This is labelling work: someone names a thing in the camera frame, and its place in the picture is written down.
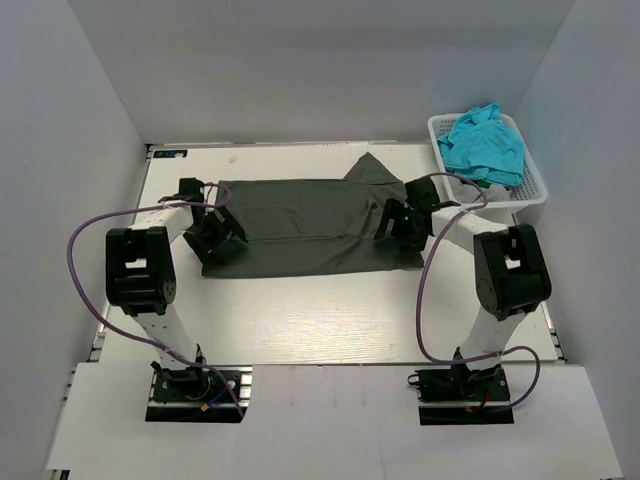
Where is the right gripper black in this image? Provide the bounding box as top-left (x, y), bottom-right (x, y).
top-left (376, 198), bottom-right (430, 252)

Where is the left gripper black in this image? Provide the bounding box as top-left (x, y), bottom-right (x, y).
top-left (183, 204), bottom-right (245, 265)

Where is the dark grey t shirt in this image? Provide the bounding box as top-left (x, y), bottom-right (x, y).
top-left (202, 153), bottom-right (423, 279)

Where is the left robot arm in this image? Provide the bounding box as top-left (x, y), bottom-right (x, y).
top-left (106, 200), bottom-right (247, 399)

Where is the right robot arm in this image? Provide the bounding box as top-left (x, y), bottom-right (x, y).
top-left (374, 199), bottom-right (552, 399)

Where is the light grey t shirt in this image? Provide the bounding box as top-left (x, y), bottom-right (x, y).
top-left (449, 179), bottom-right (510, 204)

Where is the blue table label sticker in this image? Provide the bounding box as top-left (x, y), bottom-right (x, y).
top-left (153, 149), bottom-right (188, 159)

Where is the turquoise t shirt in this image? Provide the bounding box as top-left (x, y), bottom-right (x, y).
top-left (437, 103), bottom-right (525, 187)

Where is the white plastic basket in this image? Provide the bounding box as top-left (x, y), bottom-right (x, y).
top-left (427, 112), bottom-right (547, 214)

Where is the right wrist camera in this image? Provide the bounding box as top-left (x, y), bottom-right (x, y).
top-left (405, 176), bottom-right (441, 213)

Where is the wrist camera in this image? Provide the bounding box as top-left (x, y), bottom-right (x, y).
top-left (405, 176), bottom-right (441, 213)
top-left (159, 177), bottom-right (205, 203)

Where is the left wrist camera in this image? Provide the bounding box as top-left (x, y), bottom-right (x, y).
top-left (159, 177), bottom-right (205, 203)

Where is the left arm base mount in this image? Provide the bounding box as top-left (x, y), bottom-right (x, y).
top-left (145, 361), bottom-right (252, 424)

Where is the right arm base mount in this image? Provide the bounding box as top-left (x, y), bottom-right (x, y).
top-left (407, 365), bottom-right (514, 426)

